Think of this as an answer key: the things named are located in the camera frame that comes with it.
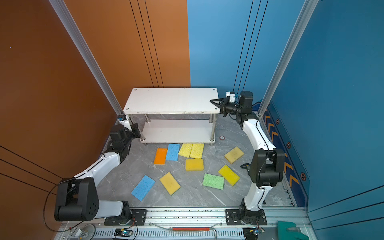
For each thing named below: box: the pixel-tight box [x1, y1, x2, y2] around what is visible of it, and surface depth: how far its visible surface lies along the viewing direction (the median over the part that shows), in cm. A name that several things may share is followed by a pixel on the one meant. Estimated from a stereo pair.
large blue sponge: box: [130, 175, 156, 202], surface depth 83 cm
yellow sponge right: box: [218, 164, 240, 187], surface depth 88 cm
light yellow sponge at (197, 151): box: [189, 143, 205, 159], surface depth 98 cm
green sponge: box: [202, 173, 225, 190], surface depth 85 cm
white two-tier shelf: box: [123, 88, 221, 146], surface depth 83 cm
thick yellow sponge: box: [185, 159, 204, 172], surface depth 91 cm
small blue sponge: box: [166, 143, 180, 161], surface depth 97 cm
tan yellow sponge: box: [224, 146, 245, 164], surface depth 96 cm
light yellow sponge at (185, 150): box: [178, 143, 193, 158], surface depth 98 cm
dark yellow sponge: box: [159, 171, 181, 196], surface depth 85 cm
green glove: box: [277, 221, 310, 240], surface depth 70 cm
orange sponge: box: [153, 148, 168, 165], surface depth 96 cm
